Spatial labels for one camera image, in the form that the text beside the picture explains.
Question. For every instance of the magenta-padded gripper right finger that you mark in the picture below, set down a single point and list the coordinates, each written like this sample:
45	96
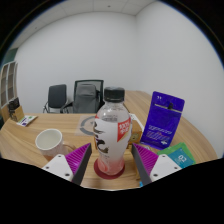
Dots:
163	165

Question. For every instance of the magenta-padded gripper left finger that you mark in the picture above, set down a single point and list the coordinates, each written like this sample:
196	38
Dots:
58	165

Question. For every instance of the clear black-capped drink bottle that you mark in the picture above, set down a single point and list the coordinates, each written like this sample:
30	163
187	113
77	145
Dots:
111	133

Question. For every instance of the green flat packet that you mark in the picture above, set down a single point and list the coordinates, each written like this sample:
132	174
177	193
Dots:
181	156

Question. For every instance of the white patterned ceramic mug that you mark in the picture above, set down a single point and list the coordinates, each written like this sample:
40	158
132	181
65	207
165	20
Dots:
50	143

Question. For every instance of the flat round red coaster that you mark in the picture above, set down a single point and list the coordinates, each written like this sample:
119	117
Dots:
100	173

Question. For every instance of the purple standing pouch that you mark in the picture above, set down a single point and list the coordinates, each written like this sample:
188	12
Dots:
163	121

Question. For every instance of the white colourful leaflet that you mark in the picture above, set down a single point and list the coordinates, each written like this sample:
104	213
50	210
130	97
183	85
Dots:
27	120

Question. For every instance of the black mesh office chair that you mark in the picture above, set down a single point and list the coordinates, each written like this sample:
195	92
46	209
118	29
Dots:
68	106

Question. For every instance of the brown and black box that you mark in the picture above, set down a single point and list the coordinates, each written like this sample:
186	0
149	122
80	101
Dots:
15	113

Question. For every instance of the black padded office chair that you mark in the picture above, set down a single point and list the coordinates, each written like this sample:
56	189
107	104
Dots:
56	96

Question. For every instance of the grey backpack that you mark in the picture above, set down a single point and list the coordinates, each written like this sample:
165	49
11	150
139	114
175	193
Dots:
86	98

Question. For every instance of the wooden shelf cabinet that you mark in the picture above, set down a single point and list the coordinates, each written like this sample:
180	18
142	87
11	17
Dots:
8	83

